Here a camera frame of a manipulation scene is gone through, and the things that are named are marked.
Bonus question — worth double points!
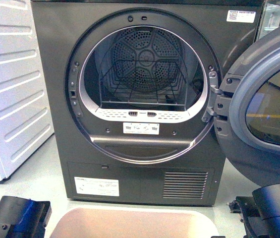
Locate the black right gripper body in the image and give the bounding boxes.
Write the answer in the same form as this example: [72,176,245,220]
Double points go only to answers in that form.
[227,184,280,238]

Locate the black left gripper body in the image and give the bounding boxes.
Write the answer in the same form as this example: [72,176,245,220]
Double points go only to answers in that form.
[0,195,52,238]

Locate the beige plastic laundry hamper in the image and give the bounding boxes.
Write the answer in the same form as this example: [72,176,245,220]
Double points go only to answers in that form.
[51,207,219,238]

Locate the white washing machine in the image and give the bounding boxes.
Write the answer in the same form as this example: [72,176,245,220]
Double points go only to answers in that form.
[0,0,54,181]

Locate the dark grey dryer door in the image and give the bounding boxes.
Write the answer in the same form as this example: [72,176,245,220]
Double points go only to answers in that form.
[214,27,280,186]

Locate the dark grey dryer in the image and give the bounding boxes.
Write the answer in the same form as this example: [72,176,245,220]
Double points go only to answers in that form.
[31,0,264,206]

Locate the wire drying rack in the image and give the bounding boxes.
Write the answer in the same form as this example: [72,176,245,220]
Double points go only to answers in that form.
[99,59,187,111]

